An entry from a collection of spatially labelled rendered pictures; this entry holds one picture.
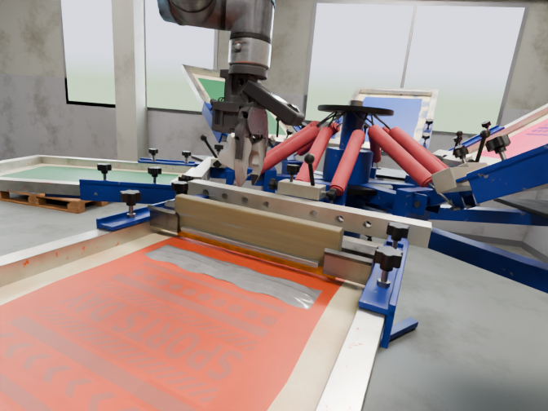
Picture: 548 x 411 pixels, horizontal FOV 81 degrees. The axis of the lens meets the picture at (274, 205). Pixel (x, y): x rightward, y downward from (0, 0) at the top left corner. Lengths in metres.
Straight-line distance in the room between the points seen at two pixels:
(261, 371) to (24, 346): 0.28
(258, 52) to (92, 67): 4.92
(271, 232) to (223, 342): 0.25
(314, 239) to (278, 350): 0.23
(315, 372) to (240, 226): 0.34
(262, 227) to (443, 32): 4.01
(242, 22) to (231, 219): 0.36
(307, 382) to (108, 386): 0.21
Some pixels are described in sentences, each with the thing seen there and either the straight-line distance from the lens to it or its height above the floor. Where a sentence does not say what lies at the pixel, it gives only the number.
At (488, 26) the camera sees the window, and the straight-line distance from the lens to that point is 4.61.
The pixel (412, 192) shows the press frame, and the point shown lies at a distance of 1.18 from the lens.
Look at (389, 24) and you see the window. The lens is 4.39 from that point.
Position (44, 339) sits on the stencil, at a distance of 0.51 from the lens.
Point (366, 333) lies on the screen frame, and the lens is 0.45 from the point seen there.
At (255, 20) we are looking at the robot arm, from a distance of 0.62.
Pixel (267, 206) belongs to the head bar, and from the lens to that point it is 0.90.
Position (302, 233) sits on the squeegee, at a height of 1.04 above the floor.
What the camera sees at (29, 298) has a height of 0.96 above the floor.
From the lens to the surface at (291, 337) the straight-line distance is 0.47.
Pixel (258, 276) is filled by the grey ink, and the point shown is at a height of 0.96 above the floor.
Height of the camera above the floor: 1.24
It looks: 15 degrees down
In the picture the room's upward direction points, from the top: 5 degrees clockwise
